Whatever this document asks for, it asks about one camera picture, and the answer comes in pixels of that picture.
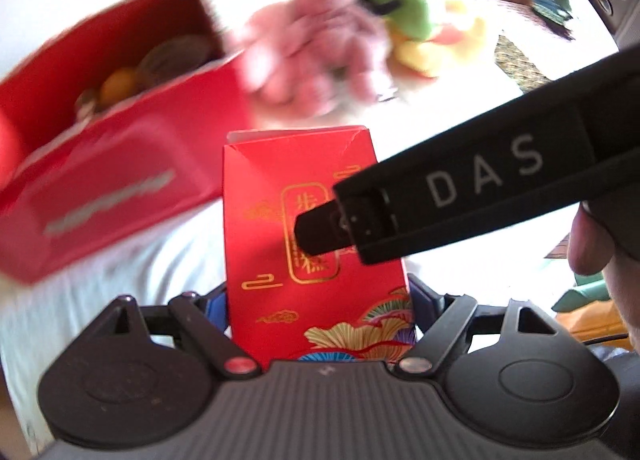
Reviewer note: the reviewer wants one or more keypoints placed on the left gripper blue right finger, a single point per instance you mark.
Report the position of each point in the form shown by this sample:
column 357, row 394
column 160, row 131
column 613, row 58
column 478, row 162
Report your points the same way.
column 427, row 305

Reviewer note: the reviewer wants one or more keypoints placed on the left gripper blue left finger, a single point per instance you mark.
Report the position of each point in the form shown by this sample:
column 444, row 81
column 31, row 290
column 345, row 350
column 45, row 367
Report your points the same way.
column 214, row 306

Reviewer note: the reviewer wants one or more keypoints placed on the orange gourd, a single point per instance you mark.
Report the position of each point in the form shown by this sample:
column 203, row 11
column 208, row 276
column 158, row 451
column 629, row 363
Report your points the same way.
column 120, row 85

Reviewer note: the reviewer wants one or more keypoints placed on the brown woven cup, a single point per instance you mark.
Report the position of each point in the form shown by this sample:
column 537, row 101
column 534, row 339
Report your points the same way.
column 174, row 58

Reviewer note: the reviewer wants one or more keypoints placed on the large red cardboard box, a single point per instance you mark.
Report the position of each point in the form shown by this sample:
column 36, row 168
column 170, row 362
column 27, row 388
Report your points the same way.
column 69, row 188

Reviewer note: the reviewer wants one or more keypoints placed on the pink plush bear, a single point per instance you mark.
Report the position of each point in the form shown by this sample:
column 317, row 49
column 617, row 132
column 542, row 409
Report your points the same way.
column 292, row 52

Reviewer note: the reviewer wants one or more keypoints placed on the person's right hand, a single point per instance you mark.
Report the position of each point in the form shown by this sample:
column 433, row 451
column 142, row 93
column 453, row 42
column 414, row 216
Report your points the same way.
column 591, row 249

